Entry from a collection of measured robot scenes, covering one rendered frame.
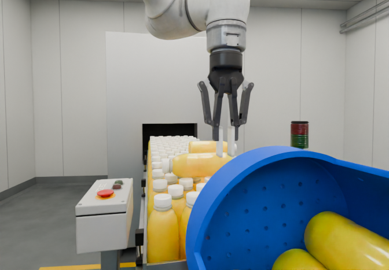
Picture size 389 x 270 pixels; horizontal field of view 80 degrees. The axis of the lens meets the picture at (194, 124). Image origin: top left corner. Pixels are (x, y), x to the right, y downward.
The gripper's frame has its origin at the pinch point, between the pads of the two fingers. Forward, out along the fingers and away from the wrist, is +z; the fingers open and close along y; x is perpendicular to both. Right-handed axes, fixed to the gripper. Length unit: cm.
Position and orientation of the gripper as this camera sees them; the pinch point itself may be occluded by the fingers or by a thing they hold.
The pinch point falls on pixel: (225, 141)
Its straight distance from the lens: 54.6
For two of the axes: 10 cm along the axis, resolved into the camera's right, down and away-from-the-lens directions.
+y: 9.8, -0.1, 1.9
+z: 0.0, 10.0, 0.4
